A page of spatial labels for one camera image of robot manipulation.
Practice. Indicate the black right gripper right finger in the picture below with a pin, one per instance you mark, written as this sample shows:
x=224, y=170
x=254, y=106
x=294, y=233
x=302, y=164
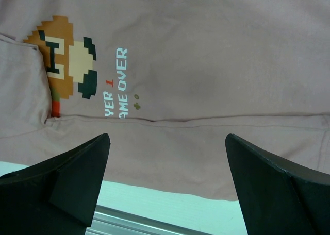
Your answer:
x=277, y=196

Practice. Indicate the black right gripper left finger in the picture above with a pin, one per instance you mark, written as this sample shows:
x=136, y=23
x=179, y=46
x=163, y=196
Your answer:
x=58, y=195

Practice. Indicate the dusty pink printed t-shirt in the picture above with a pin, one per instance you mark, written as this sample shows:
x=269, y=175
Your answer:
x=167, y=80

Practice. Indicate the aluminium mounting rail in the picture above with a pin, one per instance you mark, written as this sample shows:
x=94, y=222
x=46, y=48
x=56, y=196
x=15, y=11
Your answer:
x=171, y=218

